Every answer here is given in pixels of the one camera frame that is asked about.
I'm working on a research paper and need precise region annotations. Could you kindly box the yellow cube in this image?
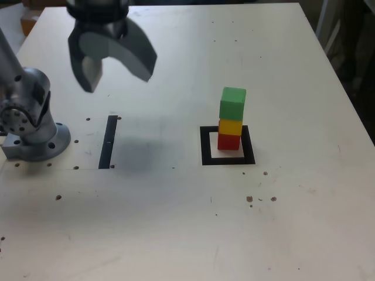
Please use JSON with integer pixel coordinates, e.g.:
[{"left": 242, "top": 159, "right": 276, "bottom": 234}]
[{"left": 218, "top": 118, "right": 243, "bottom": 137}]

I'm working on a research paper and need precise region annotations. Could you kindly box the black tape strip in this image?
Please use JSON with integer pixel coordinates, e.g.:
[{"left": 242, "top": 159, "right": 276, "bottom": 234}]
[{"left": 98, "top": 115, "right": 118, "bottom": 170}]

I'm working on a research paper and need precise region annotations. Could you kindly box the red cube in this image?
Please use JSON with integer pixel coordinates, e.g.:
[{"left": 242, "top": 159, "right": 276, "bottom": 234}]
[{"left": 217, "top": 133, "right": 241, "bottom": 152}]

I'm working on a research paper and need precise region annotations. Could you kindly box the black tape square outline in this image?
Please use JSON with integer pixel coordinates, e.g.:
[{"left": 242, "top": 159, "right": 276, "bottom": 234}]
[{"left": 199, "top": 125, "right": 256, "bottom": 166}]

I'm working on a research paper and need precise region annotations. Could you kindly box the green cube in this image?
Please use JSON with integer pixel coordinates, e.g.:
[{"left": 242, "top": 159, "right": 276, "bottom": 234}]
[{"left": 219, "top": 87, "right": 247, "bottom": 121}]

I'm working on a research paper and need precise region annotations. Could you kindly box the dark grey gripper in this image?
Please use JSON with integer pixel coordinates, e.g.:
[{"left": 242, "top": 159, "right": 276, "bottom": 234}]
[{"left": 67, "top": 18, "right": 158, "bottom": 94}]

